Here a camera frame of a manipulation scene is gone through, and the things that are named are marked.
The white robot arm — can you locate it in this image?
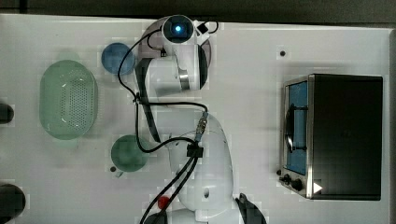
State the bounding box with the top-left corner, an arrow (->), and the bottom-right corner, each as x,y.
135,15 -> 267,224

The red strawberry toy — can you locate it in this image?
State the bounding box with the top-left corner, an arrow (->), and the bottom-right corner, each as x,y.
157,196 -> 170,209

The blue plastic cup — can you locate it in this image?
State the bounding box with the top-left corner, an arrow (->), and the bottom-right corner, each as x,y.
101,43 -> 135,76

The green colander basket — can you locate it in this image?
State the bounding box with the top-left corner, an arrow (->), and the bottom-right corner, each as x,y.
39,51 -> 98,147

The black round bowl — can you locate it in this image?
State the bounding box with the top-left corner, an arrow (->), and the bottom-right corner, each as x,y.
0,104 -> 14,124

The dark round pot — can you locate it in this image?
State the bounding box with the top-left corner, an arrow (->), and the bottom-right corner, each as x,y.
0,184 -> 26,224

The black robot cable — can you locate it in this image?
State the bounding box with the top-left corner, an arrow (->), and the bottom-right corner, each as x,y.
117,21 -> 219,224

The green mug with handle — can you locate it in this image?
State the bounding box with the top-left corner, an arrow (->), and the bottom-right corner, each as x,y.
110,135 -> 149,177

